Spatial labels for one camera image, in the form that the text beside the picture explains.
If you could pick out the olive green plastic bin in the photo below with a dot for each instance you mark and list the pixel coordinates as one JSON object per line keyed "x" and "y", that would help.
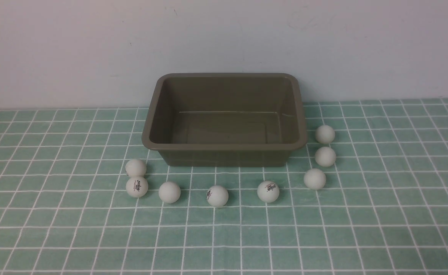
{"x": 226, "y": 119}

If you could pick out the plain white ball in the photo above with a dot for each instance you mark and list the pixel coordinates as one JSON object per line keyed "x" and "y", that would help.
{"x": 169, "y": 192}

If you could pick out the green checkered tablecloth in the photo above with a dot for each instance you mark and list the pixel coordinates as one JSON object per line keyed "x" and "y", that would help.
{"x": 64, "y": 209}

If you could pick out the white logo ball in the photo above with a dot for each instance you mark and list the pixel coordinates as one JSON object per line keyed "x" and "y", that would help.
{"x": 217, "y": 196}
{"x": 268, "y": 191}
{"x": 137, "y": 186}

